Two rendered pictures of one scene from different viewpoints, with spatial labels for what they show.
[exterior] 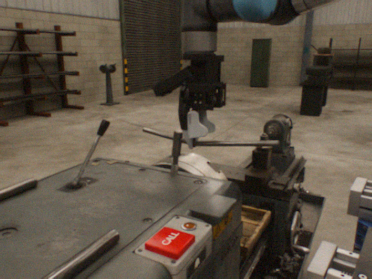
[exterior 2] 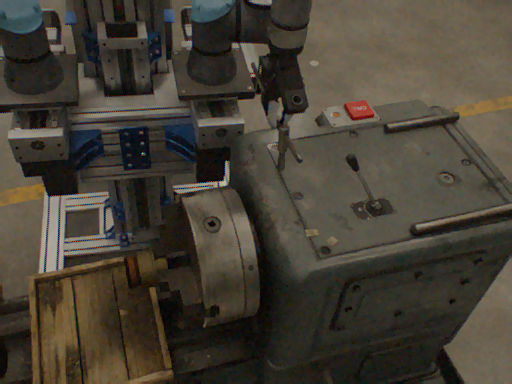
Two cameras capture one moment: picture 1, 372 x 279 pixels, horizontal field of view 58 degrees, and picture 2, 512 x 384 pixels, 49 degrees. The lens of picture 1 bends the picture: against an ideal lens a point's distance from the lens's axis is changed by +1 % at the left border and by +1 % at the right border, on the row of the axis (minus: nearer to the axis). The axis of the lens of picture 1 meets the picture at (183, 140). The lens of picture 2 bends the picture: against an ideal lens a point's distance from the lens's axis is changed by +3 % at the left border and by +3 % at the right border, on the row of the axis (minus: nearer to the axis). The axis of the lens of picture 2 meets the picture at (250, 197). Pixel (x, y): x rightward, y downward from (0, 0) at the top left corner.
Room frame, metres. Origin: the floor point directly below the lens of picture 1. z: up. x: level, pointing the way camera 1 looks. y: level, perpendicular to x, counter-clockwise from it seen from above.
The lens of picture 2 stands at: (1.52, 0.56, 2.15)
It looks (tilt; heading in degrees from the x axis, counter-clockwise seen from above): 48 degrees down; 220
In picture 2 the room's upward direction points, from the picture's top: 6 degrees clockwise
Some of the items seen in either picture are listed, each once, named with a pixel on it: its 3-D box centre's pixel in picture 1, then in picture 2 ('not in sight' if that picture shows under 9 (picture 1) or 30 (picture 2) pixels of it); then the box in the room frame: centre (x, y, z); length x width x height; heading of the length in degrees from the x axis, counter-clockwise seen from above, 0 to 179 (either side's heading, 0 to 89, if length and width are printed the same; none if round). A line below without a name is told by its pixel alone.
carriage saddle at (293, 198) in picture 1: (248, 185); not in sight; (1.55, -0.32, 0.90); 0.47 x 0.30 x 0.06; 61
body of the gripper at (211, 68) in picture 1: (201, 82); (281, 64); (0.74, -0.04, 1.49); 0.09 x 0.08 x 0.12; 61
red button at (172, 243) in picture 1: (170, 243); (358, 111); (0.47, 0.02, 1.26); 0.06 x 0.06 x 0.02; 61
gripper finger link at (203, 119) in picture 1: (203, 127); (268, 108); (0.75, -0.05, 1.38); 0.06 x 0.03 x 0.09; 61
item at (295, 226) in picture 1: (290, 223); not in sight; (1.43, -0.51, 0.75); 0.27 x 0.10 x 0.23; 151
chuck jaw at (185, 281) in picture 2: not in sight; (186, 292); (1.08, 0.05, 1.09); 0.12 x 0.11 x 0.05; 61
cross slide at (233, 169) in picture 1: (248, 179); not in sight; (1.51, -0.31, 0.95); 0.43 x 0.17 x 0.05; 61
